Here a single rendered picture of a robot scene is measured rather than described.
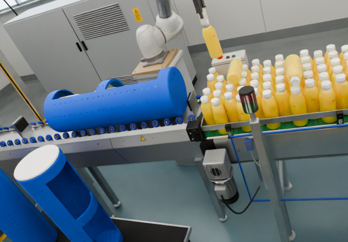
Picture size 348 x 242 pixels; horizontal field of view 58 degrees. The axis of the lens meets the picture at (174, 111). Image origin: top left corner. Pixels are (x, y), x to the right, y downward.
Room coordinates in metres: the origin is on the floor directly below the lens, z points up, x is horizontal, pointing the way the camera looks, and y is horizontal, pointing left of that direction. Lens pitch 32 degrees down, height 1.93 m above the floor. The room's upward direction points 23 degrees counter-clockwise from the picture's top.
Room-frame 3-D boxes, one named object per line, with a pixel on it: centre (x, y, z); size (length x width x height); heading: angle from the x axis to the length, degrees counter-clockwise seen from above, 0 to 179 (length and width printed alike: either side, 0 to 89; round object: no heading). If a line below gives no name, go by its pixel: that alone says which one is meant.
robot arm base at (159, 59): (2.30, -0.01, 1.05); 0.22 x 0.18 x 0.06; 59
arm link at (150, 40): (2.29, -0.04, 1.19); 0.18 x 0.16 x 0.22; 112
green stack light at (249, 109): (1.04, -0.30, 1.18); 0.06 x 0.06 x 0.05
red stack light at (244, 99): (1.04, -0.30, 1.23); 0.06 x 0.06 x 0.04
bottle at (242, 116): (1.25, -0.32, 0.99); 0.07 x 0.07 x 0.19
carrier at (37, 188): (1.56, 0.84, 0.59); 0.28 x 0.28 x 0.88
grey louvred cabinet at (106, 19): (4.05, 0.58, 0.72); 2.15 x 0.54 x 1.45; 57
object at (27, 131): (2.14, 1.07, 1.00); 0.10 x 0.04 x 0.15; 153
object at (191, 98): (1.53, -0.12, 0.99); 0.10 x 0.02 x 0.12; 153
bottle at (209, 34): (1.56, -0.33, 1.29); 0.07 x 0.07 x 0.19
